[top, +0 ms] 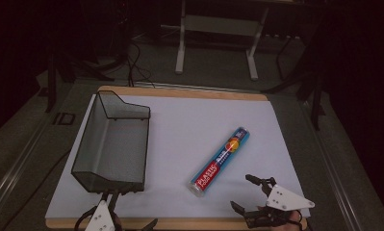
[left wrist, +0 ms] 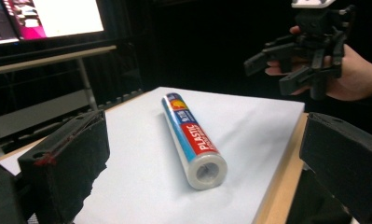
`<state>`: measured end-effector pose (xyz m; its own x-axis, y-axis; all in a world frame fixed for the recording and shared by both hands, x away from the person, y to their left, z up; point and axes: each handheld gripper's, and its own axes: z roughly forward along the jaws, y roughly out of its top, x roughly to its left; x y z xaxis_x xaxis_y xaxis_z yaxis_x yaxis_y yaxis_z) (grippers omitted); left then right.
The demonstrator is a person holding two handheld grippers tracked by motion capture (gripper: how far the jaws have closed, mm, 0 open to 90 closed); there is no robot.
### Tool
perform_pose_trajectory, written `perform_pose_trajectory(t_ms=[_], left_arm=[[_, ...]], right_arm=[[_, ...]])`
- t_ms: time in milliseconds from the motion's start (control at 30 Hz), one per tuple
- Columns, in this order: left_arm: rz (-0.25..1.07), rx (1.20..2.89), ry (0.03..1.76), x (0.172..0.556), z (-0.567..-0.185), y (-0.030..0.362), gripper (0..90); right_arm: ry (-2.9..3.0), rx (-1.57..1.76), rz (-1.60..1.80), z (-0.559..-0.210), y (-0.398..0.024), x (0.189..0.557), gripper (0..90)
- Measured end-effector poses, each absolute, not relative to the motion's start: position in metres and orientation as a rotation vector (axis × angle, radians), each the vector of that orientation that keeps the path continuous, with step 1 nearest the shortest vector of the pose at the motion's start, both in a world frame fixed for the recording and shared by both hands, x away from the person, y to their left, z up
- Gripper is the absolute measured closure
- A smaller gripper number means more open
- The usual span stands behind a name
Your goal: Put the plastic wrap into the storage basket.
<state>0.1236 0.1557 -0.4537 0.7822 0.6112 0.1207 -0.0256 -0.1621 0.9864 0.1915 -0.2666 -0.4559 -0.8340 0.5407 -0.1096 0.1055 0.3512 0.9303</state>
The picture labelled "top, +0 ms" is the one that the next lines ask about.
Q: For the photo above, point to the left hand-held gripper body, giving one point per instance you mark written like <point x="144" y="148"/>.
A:
<point x="100" y="218"/>

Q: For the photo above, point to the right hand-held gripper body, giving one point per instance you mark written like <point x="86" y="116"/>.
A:
<point x="286" y="199"/>

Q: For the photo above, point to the blue plastic wrap roll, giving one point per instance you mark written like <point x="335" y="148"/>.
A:
<point x="220" y="160"/>

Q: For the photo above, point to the person's right hand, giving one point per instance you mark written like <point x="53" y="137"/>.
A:
<point x="291" y="226"/>

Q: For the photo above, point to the white table mat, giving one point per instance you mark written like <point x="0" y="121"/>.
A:
<point x="186" y="128"/>

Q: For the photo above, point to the black floor socket plate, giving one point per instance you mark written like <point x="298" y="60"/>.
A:
<point x="64" y="118"/>

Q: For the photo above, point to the black floor stand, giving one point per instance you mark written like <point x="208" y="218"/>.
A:
<point x="314" y="86"/>
<point x="56" y="73"/>

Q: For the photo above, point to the white metal stand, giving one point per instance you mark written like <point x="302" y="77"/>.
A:
<point x="218" y="25"/>

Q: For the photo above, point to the metal floor rail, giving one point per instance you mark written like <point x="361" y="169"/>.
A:
<point x="334" y="166"/>
<point x="16" y="170"/>
<point x="192" y="86"/>

